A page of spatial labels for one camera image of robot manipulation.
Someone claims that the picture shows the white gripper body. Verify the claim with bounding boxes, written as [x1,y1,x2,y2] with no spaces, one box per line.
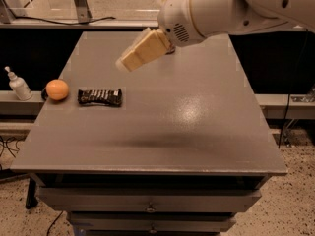
[157,0,205,47]

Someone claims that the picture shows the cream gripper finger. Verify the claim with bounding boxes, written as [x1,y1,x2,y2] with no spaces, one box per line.
[119,29,172,73]
[115,28,153,71]

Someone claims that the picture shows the black rxbar chocolate wrapper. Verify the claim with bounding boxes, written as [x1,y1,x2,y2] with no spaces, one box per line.
[78,89,122,107]

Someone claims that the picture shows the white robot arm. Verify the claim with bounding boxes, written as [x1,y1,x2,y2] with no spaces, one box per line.
[116,0,315,72]

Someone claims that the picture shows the red soda can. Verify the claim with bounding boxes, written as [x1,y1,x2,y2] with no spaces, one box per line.
[165,47,176,55]

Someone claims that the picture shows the orange fruit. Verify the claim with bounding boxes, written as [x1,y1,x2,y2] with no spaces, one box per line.
[46,80,69,101]

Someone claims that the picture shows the white pump bottle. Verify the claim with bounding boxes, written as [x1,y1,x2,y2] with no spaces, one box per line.
[5,66,32,101]

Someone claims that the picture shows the grey drawer cabinet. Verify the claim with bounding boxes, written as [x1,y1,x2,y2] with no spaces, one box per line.
[12,31,286,236]

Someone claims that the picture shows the upper grey drawer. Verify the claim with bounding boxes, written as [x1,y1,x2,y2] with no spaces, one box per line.
[38,188,261,213]

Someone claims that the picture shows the grey drawer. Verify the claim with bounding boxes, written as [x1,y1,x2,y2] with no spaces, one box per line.
[38,188,261,213]
[67,212,236,233]

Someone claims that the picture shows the lower grey drawer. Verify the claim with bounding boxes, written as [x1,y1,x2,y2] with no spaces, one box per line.
[67,212,236,233]

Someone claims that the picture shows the left metal frame post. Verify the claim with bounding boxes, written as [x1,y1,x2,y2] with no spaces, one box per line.
[74,0,92,24]

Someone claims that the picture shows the black cable on ledge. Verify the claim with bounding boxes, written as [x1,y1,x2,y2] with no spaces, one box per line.
[9,15,116,26]

